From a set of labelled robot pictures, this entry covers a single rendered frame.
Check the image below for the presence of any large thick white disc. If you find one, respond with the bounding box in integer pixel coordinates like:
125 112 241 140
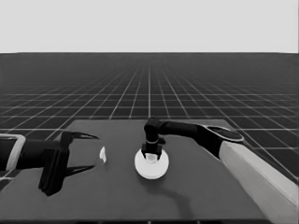
134 148 170 181

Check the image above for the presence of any small thin white T-shaped piece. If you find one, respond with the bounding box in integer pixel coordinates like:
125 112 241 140
99 146 107 164

